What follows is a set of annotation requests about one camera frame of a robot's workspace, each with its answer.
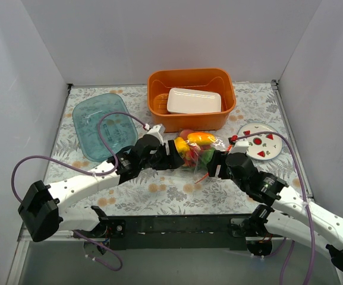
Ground teal transparent plastic tray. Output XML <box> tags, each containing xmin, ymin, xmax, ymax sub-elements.
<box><xmin>73</xmin><ymin>93</ymin><xmax>138</xmax><ymax>162</ymax></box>

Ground floral table mat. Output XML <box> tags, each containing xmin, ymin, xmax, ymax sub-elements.
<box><xmin>45</xmin><ymin>82</ymin><xmax>290</xmax><ymax>216</ymax></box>

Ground orange plastic bin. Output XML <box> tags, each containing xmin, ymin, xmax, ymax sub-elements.
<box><xmin>147</xmin><ymin>68</ymin><xmax>236</xmax><ymax>132</ymax></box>

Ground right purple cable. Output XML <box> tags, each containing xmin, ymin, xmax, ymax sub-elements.
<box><xmin>233</xmin><ymin>130</ymin><xmax>317</xmax><ymax>285</ymax></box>

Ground green fake bell pepper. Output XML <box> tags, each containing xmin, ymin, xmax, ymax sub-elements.
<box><xmin>199</xmin><ymin>148</ymin><xmax>215</xmax><ymax>164</ymax></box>

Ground purple cable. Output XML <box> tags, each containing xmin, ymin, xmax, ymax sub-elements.
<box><xmin>233</xmin><ymin>130</ymin><xmax>317</xmax><ymax>285</ymax></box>
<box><xmin>11</xmin><ymin>112</ymin><xmax>148</xmax><ymax>205</ymax></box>

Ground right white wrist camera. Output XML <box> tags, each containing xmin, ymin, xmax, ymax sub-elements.
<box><xmin>228</xmin><ymin>135</ymin><xmax>249</xmax><ymax>154</ymax></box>

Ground red fake strawberries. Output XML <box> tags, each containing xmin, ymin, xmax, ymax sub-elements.
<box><xmin>183</xmin><ymin>148</ymin><xmax>202</xmax><ymax>168</ymax></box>

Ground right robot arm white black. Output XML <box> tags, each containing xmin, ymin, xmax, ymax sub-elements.
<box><xmin>207</xmin><ymin>150</ymin><xmax>343</xmax><ymax>272</ymax></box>

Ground white rectangular tray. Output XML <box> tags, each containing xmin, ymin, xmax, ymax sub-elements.
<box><xmin>166</xmin><ymin>88</ymin><xmax>222</xmax><ymax>114</ymax></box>

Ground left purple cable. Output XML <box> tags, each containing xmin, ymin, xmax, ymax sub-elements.
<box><xmin>11</xmin><ymin>112</ymin><xmax>148</xmax><ymax>205</ymax></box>

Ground pink fake peach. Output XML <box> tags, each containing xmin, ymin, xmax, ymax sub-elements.
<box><xmin>178</xmin><ymin>129</ymin><xmax>194</xmax><ymax>141</ymax></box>

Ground clear zip top bag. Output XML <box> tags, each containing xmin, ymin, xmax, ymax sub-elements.
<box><xmin>174</xmin><ymin>129</ymin><xmax>232</xmax><ymax>184</ymax></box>

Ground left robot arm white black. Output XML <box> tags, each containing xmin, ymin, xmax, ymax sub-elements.
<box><xmin>18</xmin><ymin>134</ymin><xmax>184</xmax><ymax>242</ymax></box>

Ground watermelon pattern round plate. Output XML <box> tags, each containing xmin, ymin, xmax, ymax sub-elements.
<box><xmin>237</xmin><ymin>122</ymin><xmax>283</xmax><ymax>161</ymax></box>

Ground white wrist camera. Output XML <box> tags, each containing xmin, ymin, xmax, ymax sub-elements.
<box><xmin>143</xmin><ymin>123</ymin><xmax>165</xmax><ymax>145</ymax></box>
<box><xmin>228</xmin><ymin>135</ymin><xmax>249</xmax><ymax>154</ymax></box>

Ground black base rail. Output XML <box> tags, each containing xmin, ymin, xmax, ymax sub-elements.
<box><xmin>73</xmin><ymin>213</ymin><xmax>282</xmax><ymax>252</ymax></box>

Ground yellow fake bell pepper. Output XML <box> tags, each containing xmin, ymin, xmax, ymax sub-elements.
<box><xmin>174</xmin><ymin>132</ymin><xmax>216</xmax><ymax>153</ymax></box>

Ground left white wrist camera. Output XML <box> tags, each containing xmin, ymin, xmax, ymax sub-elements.
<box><xmin>143</xmin><ymin>123</ymin><xmax>165</xmax><ymax>145</ymax></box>

